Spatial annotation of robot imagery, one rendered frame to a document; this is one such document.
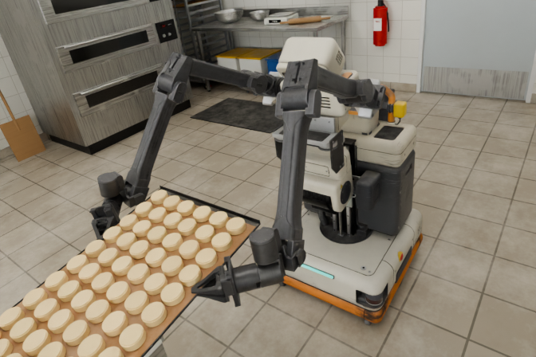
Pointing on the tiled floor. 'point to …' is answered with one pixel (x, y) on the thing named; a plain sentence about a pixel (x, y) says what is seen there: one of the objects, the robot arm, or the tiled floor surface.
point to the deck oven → (88, 41)
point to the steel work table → (279, 25)
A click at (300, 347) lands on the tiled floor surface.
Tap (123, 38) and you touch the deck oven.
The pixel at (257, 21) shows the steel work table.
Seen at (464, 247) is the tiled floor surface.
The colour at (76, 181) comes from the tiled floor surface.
